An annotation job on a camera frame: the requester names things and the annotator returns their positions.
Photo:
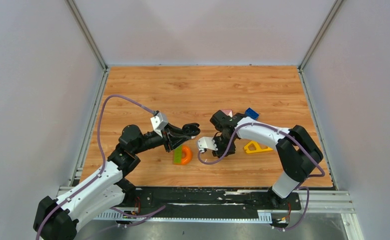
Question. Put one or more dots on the orange half ring block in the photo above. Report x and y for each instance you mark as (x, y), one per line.
(187, 155)

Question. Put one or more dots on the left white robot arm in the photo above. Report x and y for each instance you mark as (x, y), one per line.
(63, 217)

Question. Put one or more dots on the green toy brick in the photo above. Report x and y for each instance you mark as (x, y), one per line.
(177, 155)

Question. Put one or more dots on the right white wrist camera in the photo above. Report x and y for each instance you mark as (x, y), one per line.
(206, 143)

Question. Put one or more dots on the playing card box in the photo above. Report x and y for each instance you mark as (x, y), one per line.
(228, 112)

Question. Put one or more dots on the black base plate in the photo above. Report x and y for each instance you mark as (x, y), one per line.
(207, 202)

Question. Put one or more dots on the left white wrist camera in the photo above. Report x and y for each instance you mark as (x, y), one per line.
(158, 122)

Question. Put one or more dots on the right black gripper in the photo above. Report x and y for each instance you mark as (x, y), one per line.
(220, 151)

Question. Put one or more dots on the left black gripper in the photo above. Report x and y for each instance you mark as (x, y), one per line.
(176, 137)

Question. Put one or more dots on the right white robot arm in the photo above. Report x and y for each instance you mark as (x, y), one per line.
(298, 153)

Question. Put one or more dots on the black earbud case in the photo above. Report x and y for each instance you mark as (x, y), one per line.
(191, 129)

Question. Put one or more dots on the blue toy brick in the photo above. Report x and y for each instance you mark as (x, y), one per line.
(249, 112)

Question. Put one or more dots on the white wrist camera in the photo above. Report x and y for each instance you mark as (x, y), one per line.
(206, 143)
(158, 122)

